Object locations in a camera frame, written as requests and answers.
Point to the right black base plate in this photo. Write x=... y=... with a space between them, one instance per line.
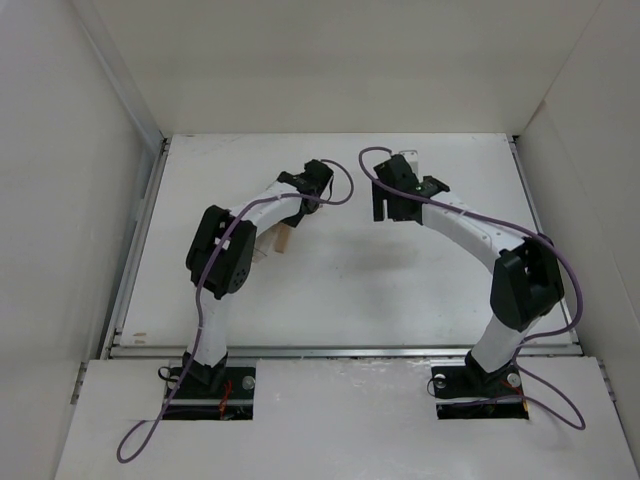
x=461 y=395

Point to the clear plastic container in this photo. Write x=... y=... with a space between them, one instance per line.
x=262 y=247

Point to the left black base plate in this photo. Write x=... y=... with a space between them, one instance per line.
x=229 y=399

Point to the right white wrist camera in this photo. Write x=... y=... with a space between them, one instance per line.
x=412 y=157

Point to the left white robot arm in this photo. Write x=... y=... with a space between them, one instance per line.
x=220 y=257

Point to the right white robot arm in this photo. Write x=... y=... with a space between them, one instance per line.
x=526 y=281

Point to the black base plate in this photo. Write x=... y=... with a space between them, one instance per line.
x=229 y=399
x=461 y=395

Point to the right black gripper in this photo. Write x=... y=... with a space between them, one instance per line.
x=379 y=201

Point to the light wood block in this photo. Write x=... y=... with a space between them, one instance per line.
x=282 y=238

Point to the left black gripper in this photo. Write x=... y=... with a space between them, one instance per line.
x=310 y=205

